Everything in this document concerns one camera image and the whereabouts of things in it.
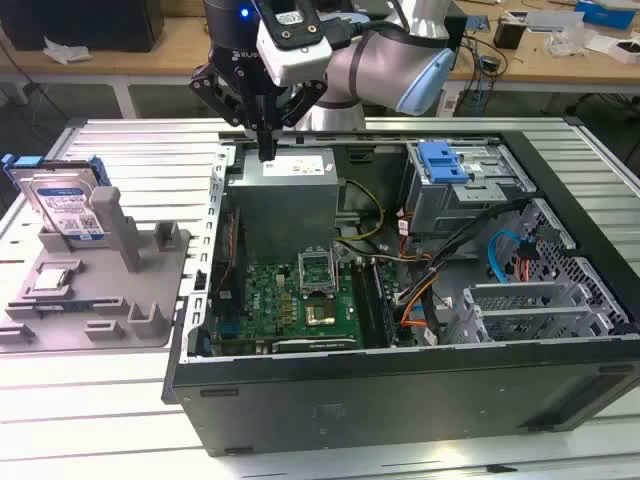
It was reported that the blue cardboard box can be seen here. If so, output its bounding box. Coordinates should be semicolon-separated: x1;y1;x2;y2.
574;0;640;29

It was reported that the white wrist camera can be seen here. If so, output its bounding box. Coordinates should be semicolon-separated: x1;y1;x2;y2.
256;8;335;87

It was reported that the metal optical drive bay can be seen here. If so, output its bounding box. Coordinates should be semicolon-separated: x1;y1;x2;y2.
403;139;539;241

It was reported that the silver CPU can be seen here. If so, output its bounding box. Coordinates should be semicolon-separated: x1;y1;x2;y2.
31;268;72;292

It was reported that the large black box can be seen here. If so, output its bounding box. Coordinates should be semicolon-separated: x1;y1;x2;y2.
0;0;166;54

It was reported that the black rear fan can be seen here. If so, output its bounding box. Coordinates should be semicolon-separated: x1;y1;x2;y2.
212;204;249;321

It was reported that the orange red power wire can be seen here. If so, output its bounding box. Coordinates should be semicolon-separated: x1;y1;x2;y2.
514;234;541;286

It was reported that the small black cube container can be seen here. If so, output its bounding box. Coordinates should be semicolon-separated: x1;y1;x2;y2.
493;17;529;50

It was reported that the grey flat card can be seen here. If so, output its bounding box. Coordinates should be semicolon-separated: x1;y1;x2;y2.
524;9;585;34

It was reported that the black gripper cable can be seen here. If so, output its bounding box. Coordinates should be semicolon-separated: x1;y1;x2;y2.
324;12;401;51

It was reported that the blue data wire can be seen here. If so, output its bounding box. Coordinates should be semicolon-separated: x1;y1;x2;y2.
486;228;532;287

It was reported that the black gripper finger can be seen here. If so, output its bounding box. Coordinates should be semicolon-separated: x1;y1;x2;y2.
188;63;270;162
268;79;330;162

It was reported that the black RAM slot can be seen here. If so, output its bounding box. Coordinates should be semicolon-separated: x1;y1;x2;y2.
357;260;385;347
364;260;393;347
351;260;377;347
371;260;401;347

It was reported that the white box with black insert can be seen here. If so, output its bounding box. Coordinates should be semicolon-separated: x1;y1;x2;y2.
607;39;640;64

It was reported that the blue plastic latch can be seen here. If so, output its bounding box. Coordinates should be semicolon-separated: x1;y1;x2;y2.
418;142;474;185

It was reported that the wooden desk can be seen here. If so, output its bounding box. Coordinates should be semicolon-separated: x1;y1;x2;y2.
0;0;640;96

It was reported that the dark RAM stick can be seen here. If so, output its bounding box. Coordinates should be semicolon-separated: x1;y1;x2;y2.
7;298;121;314

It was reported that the orange wire bundle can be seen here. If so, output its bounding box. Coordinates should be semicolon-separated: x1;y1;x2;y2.
397;277;437;331

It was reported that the grey power supply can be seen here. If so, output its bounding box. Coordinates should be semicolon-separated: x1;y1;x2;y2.
227;147;342;256

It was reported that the grey parts rack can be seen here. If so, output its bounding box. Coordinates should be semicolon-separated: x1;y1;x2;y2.
0;187;194;354

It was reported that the green motherboard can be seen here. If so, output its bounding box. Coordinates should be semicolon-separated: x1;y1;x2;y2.
209;259;416;352

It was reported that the yellow power supply wire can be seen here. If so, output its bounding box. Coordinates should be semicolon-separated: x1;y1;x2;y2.
335;178;387;244

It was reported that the black cable bundle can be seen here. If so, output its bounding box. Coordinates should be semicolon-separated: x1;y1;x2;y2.
422;197;539;346

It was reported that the metal disk bay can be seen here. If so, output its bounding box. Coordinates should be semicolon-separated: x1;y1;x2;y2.
444;197;632;346

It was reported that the hard disk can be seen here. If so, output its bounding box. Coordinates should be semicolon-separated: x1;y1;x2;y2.
2;154;109;250

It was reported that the clear plastic bag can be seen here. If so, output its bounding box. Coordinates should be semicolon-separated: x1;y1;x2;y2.
543;22;587;56

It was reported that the black tower box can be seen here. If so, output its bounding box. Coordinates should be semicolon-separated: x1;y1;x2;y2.
443;14;469;51

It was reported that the crumpled white paper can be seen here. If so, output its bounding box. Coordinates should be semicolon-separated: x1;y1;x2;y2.
42;34;94;66

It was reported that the black graphics card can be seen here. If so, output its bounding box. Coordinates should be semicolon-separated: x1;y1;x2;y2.
269;335;360;355

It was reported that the black PC case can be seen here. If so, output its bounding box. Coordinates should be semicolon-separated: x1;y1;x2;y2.
160;128;640;459

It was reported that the black camera bracket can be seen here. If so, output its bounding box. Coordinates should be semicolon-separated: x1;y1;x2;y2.
259;0;324;50

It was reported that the metal socket cover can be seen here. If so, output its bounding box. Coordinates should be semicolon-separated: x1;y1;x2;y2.
297;246;342;297

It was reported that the CPU socket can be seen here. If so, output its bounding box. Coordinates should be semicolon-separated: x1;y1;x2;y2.
303;298;340;330

